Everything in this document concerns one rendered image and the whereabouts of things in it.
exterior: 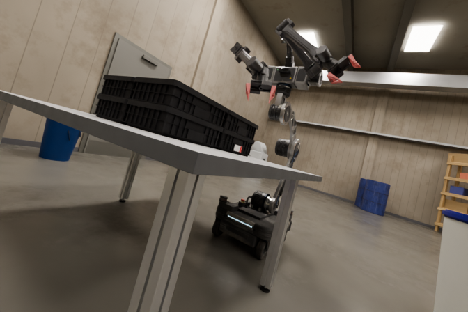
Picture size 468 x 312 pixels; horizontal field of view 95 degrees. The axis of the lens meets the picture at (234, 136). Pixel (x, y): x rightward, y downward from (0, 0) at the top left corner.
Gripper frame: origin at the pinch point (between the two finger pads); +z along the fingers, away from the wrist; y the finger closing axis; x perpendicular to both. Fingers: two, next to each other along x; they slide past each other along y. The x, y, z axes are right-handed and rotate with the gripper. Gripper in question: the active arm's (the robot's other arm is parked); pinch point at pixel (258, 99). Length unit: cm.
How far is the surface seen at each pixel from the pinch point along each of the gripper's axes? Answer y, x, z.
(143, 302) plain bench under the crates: -14, -22, 77
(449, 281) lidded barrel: 111, 64, 51
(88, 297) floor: -55, 29, 88
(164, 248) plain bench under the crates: -12, -28, 67
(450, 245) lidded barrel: 112, 58, 35
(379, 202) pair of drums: 369, 575, -178
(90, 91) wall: -291, 183, -137
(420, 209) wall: 537, 654, -208
